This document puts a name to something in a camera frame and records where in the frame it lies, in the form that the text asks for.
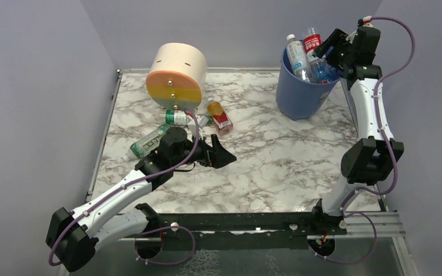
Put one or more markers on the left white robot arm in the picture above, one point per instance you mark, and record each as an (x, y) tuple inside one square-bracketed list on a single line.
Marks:
[(75, 236)]

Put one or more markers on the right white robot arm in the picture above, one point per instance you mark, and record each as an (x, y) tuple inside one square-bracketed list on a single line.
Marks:
[(374, 156)]

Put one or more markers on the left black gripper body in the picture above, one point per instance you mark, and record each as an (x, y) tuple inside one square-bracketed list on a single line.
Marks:
[(209, 154)]

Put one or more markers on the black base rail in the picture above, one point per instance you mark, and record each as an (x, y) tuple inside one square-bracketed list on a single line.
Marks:
[(234, 231)]

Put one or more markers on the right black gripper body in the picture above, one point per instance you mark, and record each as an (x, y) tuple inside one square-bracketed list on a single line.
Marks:
[(339, 49)]

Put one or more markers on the blue plastic bin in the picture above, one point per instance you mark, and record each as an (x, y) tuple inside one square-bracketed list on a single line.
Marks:
[(296, 98)]

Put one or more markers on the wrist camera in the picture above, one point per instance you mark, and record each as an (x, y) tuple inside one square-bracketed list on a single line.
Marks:
[(202, 121), (366, 22)]

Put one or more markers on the green label tea bottle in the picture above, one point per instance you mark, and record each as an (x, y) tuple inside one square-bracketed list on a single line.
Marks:
[(146, 144)]

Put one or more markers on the green cap clear bottle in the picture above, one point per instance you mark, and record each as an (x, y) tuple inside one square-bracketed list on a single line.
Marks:
[(176, 117)]

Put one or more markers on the white blue label tea bottle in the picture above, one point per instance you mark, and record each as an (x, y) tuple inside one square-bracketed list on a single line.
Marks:
[(298, 59)]

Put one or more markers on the blue label clear bottle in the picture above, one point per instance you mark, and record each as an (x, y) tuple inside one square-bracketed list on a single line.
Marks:
[(326, 72)]

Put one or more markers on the red label clear bottle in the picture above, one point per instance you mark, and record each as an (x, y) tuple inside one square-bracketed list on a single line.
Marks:
[(311, 42)]

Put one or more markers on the red yellow label juice bottle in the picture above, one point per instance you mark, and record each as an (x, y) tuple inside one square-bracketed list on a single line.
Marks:
[(219, 117)]

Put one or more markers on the beige round drum box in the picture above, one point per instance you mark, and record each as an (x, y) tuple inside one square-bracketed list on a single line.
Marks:
[(177, 76)]

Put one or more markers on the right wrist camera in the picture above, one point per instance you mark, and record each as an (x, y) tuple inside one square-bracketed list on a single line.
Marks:
[(366, 22)]

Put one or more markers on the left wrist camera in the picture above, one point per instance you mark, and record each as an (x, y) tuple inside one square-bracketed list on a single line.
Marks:
[(202, 121)]

